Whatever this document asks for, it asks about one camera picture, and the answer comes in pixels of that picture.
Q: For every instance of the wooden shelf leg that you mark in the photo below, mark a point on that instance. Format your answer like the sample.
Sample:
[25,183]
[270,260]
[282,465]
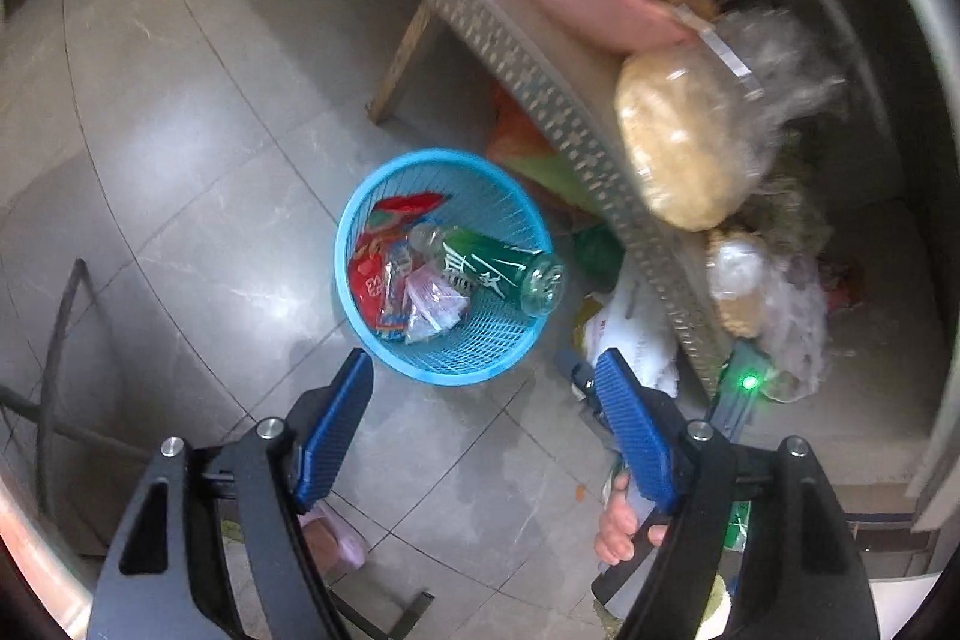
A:
[401,63]

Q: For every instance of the blue plastic basket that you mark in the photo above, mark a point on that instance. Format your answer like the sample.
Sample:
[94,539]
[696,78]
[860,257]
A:
[420,355]

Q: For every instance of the metal table frame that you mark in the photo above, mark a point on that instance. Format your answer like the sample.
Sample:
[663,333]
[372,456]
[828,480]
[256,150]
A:
[64,340]

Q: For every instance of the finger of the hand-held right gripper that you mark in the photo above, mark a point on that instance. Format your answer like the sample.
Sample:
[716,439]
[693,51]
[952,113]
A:
[576,376]

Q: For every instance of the red snack packet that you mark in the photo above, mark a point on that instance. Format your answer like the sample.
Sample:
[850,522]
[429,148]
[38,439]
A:
[405,209]
[371,287]

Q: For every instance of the bag of yellow grain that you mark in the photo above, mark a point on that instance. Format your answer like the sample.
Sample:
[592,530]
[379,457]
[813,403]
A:
[682,145]

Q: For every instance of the green plastic bottle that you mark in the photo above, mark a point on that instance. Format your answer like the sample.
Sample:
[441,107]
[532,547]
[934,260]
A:
[487,265]

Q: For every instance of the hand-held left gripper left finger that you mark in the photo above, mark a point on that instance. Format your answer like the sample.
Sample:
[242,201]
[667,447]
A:
[337,430]

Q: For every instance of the small bag of grain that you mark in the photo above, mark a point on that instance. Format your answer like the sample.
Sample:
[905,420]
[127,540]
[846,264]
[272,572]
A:
[739,295]

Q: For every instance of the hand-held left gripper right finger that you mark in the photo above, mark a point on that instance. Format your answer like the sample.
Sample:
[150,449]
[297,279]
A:
[637,430]

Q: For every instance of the pink plastic bag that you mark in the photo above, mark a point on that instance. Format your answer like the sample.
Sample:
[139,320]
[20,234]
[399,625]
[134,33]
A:
[337,539]

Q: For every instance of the white woven sack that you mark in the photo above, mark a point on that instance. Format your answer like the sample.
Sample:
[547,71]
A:
[637,340]

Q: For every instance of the person's right hand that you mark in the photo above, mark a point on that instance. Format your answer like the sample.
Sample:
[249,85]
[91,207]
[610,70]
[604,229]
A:
[619,524]

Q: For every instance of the orange and green bag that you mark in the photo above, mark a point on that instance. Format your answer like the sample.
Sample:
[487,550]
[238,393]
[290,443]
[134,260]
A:
[540,160]

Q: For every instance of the clear pink packet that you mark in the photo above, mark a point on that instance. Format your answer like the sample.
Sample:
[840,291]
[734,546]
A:
[435,310]

